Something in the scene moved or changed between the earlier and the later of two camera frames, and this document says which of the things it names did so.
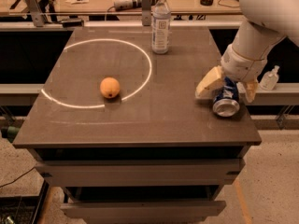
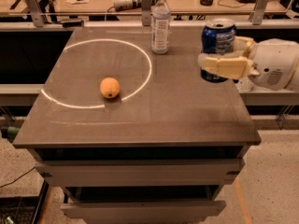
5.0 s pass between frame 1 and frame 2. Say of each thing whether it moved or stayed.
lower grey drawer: stayed
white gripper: moved
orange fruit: stayed
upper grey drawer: stayed
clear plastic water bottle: stayed
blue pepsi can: moved
